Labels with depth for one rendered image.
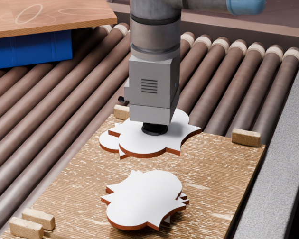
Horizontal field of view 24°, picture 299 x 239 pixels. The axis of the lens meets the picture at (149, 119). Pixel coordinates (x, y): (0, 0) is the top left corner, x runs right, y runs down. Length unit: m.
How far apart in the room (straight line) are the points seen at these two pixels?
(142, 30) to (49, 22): 0.78
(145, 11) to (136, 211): 0.37
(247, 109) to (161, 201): 0.47
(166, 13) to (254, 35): 0.98
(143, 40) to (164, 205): 0.33
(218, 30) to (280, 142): 0.56
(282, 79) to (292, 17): 2.84
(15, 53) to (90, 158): 0.49
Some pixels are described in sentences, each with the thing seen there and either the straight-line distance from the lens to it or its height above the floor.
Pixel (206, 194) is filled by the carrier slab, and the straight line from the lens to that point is 1.29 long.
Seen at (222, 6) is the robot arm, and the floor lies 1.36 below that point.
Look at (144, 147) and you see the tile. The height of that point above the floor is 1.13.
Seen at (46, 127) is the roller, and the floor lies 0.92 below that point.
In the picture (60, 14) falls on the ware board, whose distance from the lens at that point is 1.79.
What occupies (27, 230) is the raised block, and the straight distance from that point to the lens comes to 1.20.
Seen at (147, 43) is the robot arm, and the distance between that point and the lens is 1.00.
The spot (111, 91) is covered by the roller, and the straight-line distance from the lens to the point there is 1.69.
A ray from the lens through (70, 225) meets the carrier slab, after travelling 1.22.
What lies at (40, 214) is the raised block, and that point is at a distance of 1.21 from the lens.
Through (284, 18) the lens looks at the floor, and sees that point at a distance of 4.55.
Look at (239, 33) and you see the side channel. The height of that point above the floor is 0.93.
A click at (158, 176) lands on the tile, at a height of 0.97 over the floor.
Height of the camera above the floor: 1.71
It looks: 31 degrees down
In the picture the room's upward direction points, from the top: straight up
